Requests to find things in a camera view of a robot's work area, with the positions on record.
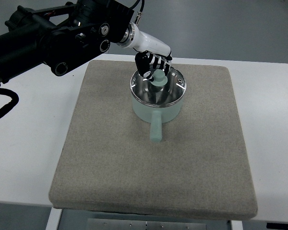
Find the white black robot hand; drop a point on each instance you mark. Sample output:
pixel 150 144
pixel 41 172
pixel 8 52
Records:
pixel 150 51

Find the grey fabric mat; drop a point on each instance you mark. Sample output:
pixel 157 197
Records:
pixel 195 166

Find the mint green pot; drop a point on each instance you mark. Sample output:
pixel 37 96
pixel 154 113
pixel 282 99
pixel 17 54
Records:
pixel 156 115

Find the glass lid green knob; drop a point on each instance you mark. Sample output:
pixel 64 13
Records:
pixel 164 91

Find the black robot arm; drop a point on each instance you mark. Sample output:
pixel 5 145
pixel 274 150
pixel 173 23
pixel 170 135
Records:
pixel 63 37

